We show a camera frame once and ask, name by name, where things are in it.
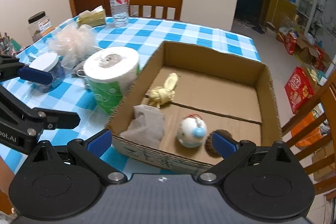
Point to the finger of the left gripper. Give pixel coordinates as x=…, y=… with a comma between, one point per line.
x=12, y=68
x=55, y=118

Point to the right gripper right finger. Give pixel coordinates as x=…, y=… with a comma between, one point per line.
x=235, y=154

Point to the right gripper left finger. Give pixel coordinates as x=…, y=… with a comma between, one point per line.
x=87, y=154

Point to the brown hair scrunchie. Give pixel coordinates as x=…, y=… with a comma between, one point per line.
x=209, y=144

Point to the white blue round plush toy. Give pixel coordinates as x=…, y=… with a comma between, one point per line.
x=192, y=131

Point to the grey sock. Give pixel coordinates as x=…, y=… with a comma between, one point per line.
x=147, y=128

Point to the pink mesh bath pouf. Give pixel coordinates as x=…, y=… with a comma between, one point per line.
x=73, y=44

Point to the yellow knotted cloth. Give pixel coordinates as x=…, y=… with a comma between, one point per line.
x=162, y=95

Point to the pen holder with pens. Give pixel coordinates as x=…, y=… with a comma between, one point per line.
x=7, y=47

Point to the round jar white lid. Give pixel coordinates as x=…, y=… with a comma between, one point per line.
x=50, y=63

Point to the clear jar black lid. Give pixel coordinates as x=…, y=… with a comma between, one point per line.
x=39, y=25

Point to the cardboard box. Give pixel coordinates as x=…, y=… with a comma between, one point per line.
x=229, y=92

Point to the toilet paper roll green wrap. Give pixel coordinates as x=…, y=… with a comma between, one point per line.
x=109, y=74

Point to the red gift box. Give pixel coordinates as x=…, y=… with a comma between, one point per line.
x=298, y=90

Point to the gold tissue pack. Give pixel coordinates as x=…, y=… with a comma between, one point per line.
x=94, y=18

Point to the wooden chair right side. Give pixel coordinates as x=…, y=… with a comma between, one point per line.
x=326, y=96

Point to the open cardboard carton on floor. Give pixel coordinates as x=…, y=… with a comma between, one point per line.
x=311, y=54

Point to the clear plastic water bottle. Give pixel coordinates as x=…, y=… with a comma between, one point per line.
x=119, y=12

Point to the wooden cabinet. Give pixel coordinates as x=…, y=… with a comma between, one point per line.
x=278, y=11

